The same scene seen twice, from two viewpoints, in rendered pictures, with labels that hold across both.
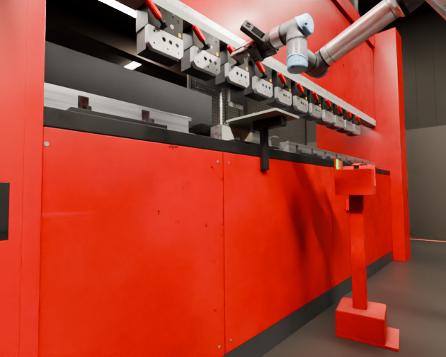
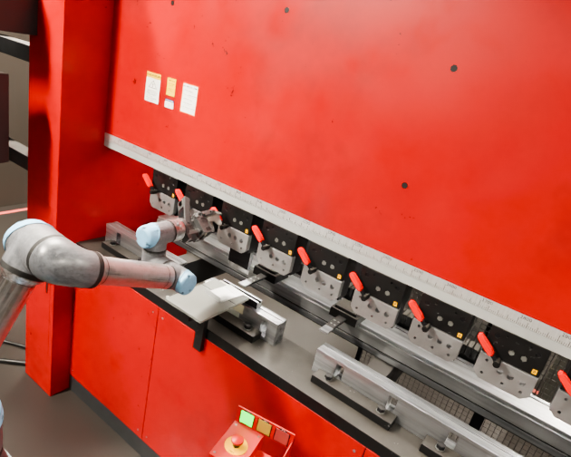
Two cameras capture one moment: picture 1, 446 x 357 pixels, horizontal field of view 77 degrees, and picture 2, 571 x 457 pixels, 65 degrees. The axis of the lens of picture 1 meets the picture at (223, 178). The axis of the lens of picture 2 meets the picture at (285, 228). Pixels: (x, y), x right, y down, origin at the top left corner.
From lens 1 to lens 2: 2.33 m
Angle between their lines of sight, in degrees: 79
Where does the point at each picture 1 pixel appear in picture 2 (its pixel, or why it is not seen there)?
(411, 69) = not seen: outside the picture
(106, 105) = (127, 241)
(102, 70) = not seen: hidden behind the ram
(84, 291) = (85, 329)
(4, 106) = not seen: hidden behind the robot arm
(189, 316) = (122, 390)
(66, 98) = (112, 233)
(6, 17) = (48, 218)
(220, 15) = (219, 170)
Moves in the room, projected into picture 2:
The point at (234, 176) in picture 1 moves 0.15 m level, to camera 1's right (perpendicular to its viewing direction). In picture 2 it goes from (166, 332) to (162, 354)
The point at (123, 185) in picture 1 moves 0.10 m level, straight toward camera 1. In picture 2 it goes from (100, 293) to (76, 295)
